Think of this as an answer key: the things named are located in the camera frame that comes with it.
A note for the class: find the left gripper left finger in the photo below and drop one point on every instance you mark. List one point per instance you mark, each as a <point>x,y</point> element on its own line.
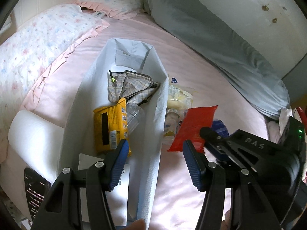
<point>61,208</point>

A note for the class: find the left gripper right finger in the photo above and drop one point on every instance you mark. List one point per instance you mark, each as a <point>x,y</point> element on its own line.
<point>194,169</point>

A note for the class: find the blue band-aid box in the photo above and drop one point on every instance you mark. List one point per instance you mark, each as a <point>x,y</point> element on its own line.
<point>118,198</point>

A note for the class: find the small dark blue snack bag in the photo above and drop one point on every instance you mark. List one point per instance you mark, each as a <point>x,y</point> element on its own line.
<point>219,127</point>

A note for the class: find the yellow snack packet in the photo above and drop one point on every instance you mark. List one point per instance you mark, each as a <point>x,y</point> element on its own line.
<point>110,126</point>

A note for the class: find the red snack packet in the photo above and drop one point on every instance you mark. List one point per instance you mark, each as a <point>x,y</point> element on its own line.
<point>195,119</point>

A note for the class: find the clear plastic cup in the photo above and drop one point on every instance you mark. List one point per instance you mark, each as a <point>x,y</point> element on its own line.
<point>135,115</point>

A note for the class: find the person's hand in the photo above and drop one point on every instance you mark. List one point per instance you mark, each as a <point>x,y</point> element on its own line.
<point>136,225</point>

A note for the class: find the red and white object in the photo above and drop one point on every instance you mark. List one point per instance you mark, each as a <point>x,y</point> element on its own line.
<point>299,114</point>

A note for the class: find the white paper towel roll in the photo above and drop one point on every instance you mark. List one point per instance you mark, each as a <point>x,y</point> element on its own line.
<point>38,142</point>

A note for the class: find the small bottle with white pills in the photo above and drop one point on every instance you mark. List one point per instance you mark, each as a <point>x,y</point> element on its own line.
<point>173,121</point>

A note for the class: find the white fabric storage bin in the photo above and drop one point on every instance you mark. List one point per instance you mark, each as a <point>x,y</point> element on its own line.
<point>145,140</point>

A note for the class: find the clear yellow-trimmed bread packet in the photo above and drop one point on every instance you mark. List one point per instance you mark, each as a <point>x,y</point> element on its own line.
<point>179,97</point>

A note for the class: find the plaid zipper pouch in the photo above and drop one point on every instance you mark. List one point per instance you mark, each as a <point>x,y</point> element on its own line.
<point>135,88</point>

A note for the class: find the floral pillow with pink frill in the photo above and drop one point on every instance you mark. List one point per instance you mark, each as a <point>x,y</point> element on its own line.
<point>27,54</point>

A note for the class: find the white paper receipt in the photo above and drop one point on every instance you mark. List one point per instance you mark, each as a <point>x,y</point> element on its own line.
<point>131,54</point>

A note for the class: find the grey-green blanket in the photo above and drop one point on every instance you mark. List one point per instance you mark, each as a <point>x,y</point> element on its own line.
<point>243,66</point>

